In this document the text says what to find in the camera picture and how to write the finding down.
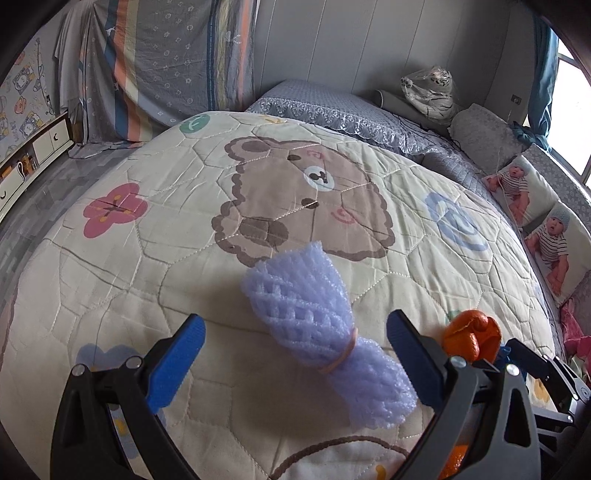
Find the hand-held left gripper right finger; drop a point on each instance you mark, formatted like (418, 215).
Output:
(415, 355)

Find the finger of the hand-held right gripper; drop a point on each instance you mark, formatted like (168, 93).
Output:
(540, 364)
(551, 429)

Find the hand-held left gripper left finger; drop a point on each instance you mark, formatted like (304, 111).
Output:
(178, 364)

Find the orange peel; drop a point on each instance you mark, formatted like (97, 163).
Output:
(466, 332)

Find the purple foam fruit net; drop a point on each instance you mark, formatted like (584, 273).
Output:
(304, 304)

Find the bright pink cloth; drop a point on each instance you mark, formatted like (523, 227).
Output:
(575, 327)

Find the baby print pillow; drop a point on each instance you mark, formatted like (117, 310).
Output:
(558, 249)
(517, 189)

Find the cartoon printed quilt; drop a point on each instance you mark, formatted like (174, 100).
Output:
(184, 230)

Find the grey patterned cushion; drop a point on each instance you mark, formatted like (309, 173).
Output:
(485, 131)

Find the window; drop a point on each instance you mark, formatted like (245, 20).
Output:
(575, 120)

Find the grey bolster pillow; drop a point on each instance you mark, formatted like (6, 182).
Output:
(390, 100)

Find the white low cabinet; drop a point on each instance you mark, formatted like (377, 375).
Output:
(37, 147)

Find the white tiger plush toy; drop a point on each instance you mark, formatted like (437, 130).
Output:
(429, 94)

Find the blue curtain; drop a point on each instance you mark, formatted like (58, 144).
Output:
(542, 78)

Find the striped patterned cover cloth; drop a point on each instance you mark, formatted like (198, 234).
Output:
(175, 64)

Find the white draped cloth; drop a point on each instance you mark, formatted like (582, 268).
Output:
(69, 50)

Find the wall socket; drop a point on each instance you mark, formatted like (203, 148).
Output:
(516, 98)

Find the cartoon wall poster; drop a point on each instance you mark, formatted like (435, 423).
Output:
(23, 92)

